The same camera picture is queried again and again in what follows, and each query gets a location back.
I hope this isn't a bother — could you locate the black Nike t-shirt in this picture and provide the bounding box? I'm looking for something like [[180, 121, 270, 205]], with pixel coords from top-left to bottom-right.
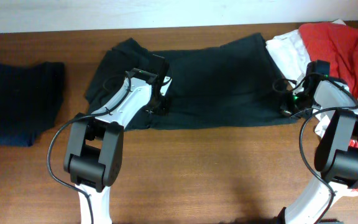
[[84, 32, 298, 131]]

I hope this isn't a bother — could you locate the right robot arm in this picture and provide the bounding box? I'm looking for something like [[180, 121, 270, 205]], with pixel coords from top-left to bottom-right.
[[272, 60, 358, 224]]

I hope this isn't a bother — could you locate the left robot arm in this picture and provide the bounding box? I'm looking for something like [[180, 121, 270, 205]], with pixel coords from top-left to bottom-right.
[[63, 55, 172, 223]]

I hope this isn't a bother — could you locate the white t-shirt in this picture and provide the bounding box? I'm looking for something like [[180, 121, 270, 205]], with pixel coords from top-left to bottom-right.
[[265, 18, 358, 197]]

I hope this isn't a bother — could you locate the red t-shirt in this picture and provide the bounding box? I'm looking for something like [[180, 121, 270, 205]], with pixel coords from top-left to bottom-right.
[[298, 21, 358, 192]]

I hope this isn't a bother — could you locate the folded dark navy garment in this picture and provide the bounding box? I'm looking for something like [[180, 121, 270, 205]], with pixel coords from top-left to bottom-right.
[[0, 62, 65, 147]]

